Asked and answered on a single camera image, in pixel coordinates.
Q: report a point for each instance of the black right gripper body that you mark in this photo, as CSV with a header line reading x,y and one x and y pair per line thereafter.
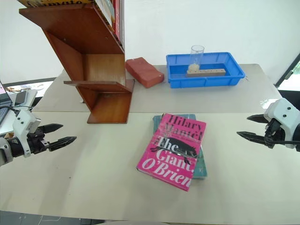
x,y
274,132

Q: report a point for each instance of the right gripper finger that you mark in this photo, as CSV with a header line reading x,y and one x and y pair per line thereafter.
x,y
259,118
254,138

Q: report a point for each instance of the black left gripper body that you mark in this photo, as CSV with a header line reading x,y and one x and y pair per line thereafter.
x,y
37,141

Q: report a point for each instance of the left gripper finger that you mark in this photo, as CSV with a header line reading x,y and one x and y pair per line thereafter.
x,y
52,127
62,142

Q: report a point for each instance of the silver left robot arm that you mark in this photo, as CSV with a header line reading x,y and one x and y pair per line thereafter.
x,y
4,151

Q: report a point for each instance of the teal book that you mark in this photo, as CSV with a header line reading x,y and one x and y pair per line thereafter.
x,y
202,168

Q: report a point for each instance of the pink Hilary Mantel book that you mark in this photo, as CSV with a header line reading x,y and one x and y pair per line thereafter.
x,y
168,152

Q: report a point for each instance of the brown wooden bookshelf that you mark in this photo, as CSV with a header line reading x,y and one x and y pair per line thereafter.
x,y
77,35

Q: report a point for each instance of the yellow book with black lettering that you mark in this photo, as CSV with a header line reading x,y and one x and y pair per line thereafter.
x,y
54,2

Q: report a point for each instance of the red spine book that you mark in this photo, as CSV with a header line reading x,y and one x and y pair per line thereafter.
x,y
117,18

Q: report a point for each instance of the cream white book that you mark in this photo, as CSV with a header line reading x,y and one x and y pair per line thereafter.
x,y
105,9

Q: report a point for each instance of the dark framed glass door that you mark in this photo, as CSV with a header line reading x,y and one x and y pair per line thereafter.
x,y
289,72

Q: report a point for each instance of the grey laptop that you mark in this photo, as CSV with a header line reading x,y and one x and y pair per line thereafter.
x,y
4,95

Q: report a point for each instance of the blue plastic bin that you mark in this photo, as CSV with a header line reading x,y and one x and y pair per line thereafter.
x,y
206,80

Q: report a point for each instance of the wooden block with holes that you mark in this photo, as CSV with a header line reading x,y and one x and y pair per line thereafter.
x,y
206,73

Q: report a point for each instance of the clear plastic cylinder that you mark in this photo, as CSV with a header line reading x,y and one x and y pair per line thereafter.
x,y
197,56

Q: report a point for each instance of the red brick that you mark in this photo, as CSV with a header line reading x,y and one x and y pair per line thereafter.
x,y
144,71

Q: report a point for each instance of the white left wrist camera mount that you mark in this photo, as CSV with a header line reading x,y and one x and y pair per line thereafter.
x,y
22,123

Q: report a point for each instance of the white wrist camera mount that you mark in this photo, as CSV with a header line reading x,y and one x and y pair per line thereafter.
x,y
287,110
22,123

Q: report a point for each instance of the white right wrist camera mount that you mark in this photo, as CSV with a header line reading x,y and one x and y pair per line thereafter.
x,y
287,110

